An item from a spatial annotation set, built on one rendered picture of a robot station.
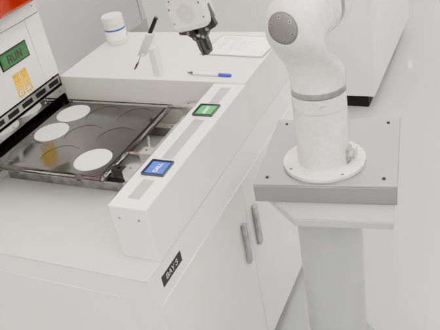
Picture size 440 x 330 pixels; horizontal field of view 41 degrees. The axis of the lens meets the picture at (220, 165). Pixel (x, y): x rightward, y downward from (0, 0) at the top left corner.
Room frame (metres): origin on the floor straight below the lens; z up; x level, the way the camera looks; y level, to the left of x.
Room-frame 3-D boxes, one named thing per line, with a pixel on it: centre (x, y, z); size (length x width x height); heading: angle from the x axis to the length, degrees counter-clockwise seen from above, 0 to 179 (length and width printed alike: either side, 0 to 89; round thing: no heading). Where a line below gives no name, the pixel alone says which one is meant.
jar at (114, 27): (1.96, 0.26, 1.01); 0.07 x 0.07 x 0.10
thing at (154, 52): (1.63, 0.14, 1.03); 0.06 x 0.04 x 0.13; 60
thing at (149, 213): (1.23, 0.07, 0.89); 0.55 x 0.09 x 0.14; 150
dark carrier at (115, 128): (1.47, 0.35, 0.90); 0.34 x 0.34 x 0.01; 60
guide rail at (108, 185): (1.33, 0.36, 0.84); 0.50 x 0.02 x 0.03; 60
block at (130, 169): (1.21, 0.19, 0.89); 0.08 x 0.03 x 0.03; 60
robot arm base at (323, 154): (1.16, -0.24, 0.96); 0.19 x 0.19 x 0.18
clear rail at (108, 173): (1.38, 0.19, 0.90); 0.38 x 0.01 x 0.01; 150
